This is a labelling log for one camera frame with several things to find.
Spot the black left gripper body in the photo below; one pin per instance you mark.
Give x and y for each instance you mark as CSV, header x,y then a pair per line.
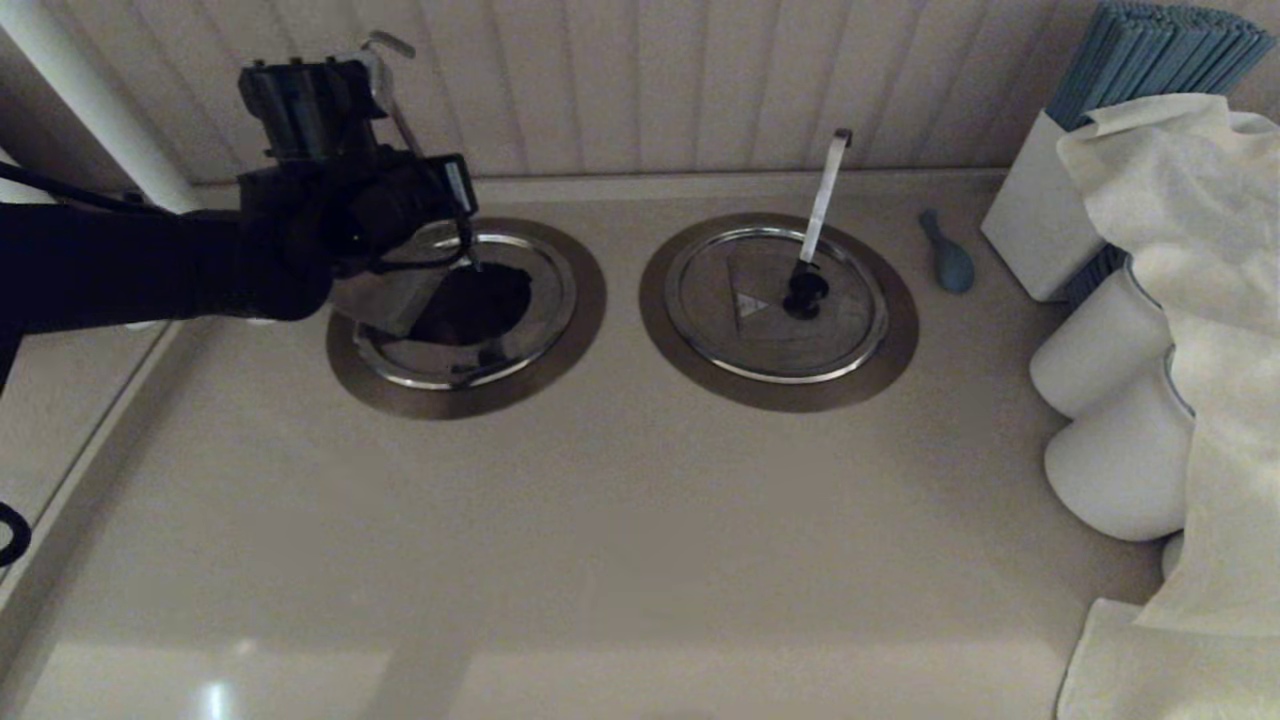
x,y
370,210

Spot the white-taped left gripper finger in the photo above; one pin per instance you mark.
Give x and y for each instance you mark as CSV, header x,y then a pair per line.
x,y
457,185

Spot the steel hinged lid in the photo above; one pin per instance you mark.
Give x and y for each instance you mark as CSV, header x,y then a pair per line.
x,y
545,300
830,330

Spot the steel hinged lid, glossy knob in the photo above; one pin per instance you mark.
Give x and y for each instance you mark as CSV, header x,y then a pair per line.
x,y
830,330

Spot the small blue plastic spoon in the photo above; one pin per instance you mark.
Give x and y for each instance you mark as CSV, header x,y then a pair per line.
x,y
952,268

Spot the long white support pole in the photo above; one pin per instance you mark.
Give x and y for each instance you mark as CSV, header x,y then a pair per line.
x,y
90,90

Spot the white square holder box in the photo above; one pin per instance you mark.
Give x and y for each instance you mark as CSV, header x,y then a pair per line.
x,y
1030,220

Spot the blue ribbed pack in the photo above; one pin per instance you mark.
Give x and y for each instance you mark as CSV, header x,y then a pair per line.
x,y
1095,278

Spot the white cup stack, blue rim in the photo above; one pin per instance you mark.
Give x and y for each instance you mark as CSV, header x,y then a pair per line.
x,y
1115,470
1095,340

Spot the white woven cloth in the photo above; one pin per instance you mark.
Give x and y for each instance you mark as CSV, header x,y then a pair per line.
x,y
1215,300

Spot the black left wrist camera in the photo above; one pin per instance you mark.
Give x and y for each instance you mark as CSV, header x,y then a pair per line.
x,y
300,110

